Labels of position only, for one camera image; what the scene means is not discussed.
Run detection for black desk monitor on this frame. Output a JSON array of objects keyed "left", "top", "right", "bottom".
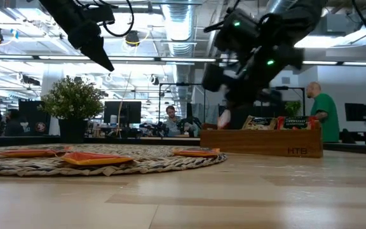
[{"left": 103, "top": 101, "right": 142, "bottom": 128}]

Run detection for black left camera cable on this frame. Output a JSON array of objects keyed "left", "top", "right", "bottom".
[{"left": 102, "top": 0, "right": 135, "bottom": 38}]

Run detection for red tea packet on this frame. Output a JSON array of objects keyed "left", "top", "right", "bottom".
[{"left": 276, "top": 115, "right": 319, "bottom": 130}]

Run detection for wooden compartment box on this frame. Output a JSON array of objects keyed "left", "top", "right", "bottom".
[{"left": 200, "top": 122, "right": 324, "bottom": 159}]

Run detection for long ceiling light strip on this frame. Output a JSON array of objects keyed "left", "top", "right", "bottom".
[{"left": 0, "top": 54, "right": 366, "bottom": 67}]

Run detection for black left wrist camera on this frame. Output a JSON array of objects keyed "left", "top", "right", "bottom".
[{"left": 80, "top": 3, "right": 116, "bottom": 25}]

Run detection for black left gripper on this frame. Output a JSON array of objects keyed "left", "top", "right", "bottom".
[{"left": 67, "top": 20, "right": 116, "bottom": 73}]

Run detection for round woven placemat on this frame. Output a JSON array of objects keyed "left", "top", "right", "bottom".
[{"left": 0, "top": 143, "right": 227, "bottom": 177}]

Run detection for black wall monitor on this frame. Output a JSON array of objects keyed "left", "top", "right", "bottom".
[{"left": 344, "top": 102, "right": 366, "bottom": 122}]

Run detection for small green background plant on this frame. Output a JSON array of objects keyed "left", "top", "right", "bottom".
[{"left": 285, "top": 100, "right": 302, "bottom": 117}]

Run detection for black metal stand frame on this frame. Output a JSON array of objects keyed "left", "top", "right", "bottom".
[
  {"left": 278, "top": 85, "right": 306, "bottom": 116},
  {"left": 158, "top": 82, "right": 207, "bottom": 130}
]

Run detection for black aluminium table frame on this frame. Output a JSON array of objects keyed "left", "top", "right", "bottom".
[{"left": 0, "top": 134, "right": 366, "bottom": 156}]

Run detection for silver ventilation duct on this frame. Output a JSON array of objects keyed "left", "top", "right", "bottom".
[{"left": 161, "top": 0, "right": 197, "bottom": 59}]

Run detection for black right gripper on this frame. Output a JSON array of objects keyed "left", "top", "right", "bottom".
[{"left": 225, "top": 43, "right": 304, "bottom": 111}]

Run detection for black background desk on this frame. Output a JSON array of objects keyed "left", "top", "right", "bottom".
[{"left": 340, "top": 128, "right": 366, "bottom": 146}]

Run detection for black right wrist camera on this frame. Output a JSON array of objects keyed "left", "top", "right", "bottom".
[{"left": 201, "top": 63, "right": 227, "bottom": 93}]

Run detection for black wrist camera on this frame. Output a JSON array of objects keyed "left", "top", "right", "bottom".
[
  {"left": 201, "top": 63, "right": 227, "bottom": 93},
  {"left": 80, "top": 3, "right": 116, "bottom": 25}
]

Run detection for green potted plant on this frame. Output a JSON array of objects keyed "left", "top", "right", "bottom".
[{"left": 37, "top": 75, "right": 105, "bottom": 144}]

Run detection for black office partition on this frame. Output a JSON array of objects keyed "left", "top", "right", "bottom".
[{"left": 18, "top": 100, "right": 51, "bottom": 137}]

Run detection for orange tea packet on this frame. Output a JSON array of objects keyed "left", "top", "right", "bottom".
[
  {"left": 0, "top": 148, "right": 72, "bottom": 158},
  {"left": 172, "top": 148, "right": 221, "bottom": 158},
  {"left": 217, "top": 109, "right": 232, "bottom": 130},
  {"left": 60, "top": 151, "right": 135, "bottom": 166}
]

